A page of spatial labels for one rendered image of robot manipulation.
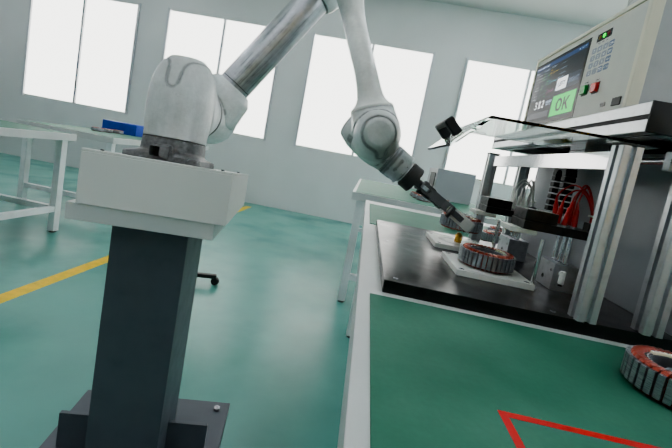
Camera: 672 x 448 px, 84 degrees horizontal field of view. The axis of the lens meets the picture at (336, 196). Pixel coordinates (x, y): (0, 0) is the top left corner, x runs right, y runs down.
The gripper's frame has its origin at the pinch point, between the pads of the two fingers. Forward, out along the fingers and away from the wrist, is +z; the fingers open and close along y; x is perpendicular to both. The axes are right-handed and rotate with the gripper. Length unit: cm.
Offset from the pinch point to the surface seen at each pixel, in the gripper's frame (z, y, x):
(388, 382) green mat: -14, 70, -19
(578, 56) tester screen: -10.1, 14.4, 43.6
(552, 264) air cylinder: 11.7, 27.1, 4.3
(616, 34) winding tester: -10, 27, 44
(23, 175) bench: -253, -202, -214
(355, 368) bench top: -17, 68, -21
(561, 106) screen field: -4.7, 12.3, 34.2
